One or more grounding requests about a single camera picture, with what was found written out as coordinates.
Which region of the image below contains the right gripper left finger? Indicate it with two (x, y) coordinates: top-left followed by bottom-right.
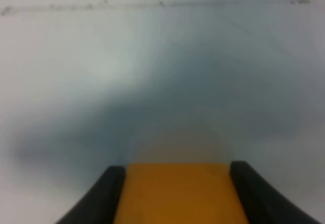
(57, 166), (126, 224)

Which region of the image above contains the orange block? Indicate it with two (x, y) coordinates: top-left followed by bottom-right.
(114, 163), (248, 224)

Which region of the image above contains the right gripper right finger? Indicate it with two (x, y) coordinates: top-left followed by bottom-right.
(230, 161), (319, 224)

